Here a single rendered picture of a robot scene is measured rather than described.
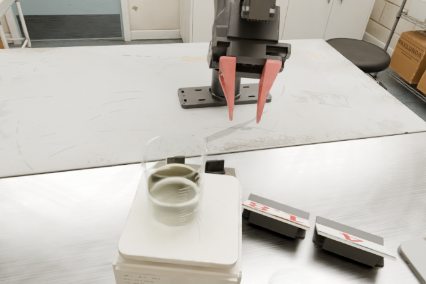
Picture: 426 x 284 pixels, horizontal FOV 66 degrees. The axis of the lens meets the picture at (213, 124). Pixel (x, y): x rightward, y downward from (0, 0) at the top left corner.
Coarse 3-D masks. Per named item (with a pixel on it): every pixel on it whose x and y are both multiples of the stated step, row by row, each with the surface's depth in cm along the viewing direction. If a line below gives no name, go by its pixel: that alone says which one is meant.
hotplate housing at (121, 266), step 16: (240, 192) 42; (240, 208) 40; (240, 224) 38; (240, 240) 36; (240, 256) 35; (128, 272) 33; (144, 272) 33; (160, 272) 33; (176, 272) 33; (192, 272) 33; (208, 272) 33; (224, 272) 33; (240, 272) 33
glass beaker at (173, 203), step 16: (160, 144) 34; (176, 144) 35; (192, 144) 34; (144, 160) 31; (160, 160) 35; (176, 160) 36; (192, 160) 35; (144, 176) 31; (160, 176) 29; (176, 176) 29; (192, 176) 30; (160, 192) 31; (176, 192) 31; (192, 192) 32; (160, 208) 32; (176, 208) 32; (192, 208) 33; (160, 224) 34; (176, 224) 33; (192, 224) 35
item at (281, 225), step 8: (256, 200) 49; (264, 200) 49; (272, 200) 49; (248, 208) 43; (272, 208) 48; (280, 208) 48; (288, 208) 48; (248, 216) 46; (256, 216) 44; (264, 216) 44; (272, 216) 42; (296, 216) 47; (304, 216) 47; (256, 224) 45; (264, 224) 45; (272, 224) 44; (280, 224) 43; (288, 224) 43; (296, 224) 41; (280, 232) 44; (288, 232) 44; (296, 232) 43; (304, 232) 45
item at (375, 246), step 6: (324, 228) 44; (330, 228) 45; (330, 234) 41; (336, 234) 42; (342, 234) 44; (354, 240) 42; (360, 240) 43; (366, 246) 40; (372, 246) 41; (378, 246) 43; (384, 252) 40
